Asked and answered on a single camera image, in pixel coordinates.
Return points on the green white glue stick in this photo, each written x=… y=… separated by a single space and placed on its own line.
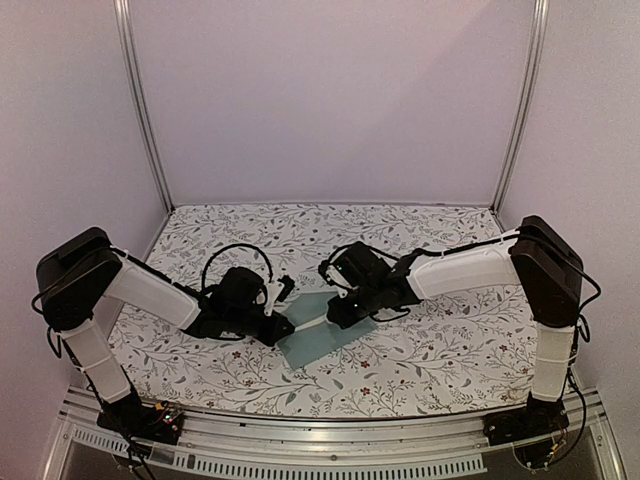
x=311 y=324

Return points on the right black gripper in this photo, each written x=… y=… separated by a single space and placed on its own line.
x=342 y=317

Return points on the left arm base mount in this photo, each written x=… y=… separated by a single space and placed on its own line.
x=131 y=419

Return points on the floral patterned table mat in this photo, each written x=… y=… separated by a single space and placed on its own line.
x=459 y=352

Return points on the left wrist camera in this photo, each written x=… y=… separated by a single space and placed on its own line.
x=277 y=291

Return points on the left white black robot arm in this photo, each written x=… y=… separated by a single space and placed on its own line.
x=76 y=276

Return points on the teal blue envelope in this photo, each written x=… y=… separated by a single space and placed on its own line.
x=303 y=348

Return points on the right aluminium frame post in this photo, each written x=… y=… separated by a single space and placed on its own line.
x=525 y=99

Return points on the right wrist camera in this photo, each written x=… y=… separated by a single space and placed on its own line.
x=332 y=276

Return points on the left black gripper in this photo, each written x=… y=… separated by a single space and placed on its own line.
x=273 y=334

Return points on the left aluminium frame post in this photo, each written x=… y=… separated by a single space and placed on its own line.
x=134 y=77

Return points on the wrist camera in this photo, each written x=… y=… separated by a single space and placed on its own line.
x=277 y=291
x=332 y=276

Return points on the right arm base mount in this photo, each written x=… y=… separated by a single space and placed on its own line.
x=523 y=423

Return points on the front aluminium rail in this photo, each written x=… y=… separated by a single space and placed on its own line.
x=221 y=445

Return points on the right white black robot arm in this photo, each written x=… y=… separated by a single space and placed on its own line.
x=533 y=256

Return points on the aluminium frame post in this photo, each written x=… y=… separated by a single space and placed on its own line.
x=525 y=99
x=134 y=77

